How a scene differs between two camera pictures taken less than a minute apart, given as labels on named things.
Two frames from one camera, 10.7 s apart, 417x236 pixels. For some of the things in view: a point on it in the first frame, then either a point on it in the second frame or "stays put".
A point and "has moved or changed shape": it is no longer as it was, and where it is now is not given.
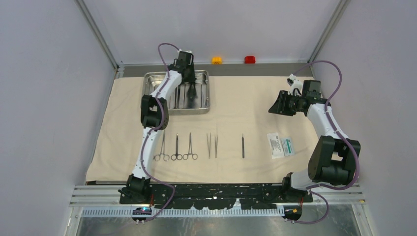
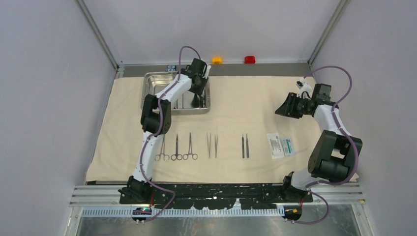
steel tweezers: (209, 146) stays put
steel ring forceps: (194, 156) stays put
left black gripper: (193, 77) -> (199, 91)
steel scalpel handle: (192, 91) has moved or changed shape
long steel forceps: (166, 157) stays put
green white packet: (288, 147) stays put
